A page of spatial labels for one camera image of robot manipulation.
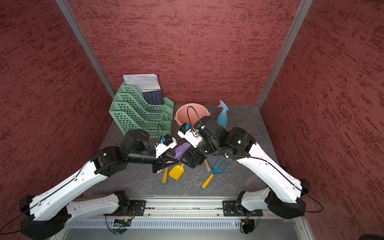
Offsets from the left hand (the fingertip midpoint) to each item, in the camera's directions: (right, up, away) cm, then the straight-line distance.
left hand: (174, 162), depth 61 cm
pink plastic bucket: (+5, +22, +32) cm, 39 cm away
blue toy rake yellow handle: (+20, -13, +27) cm, 36 cm away
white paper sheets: (-27, +43, +39) cm, 65 cm away
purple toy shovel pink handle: (+3, +6, -3) cm, 7 cm away
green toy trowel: (-9, -15, +21) cm, 27 cm away
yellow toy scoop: (-2, -13, +25) cm, 28 cm away
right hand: (+6, +3, -2) cm, 7 cm away
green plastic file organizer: (-33, +23, +31) cm, 51 cm away
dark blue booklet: (-22, +34, +48) cm, 63 cm away
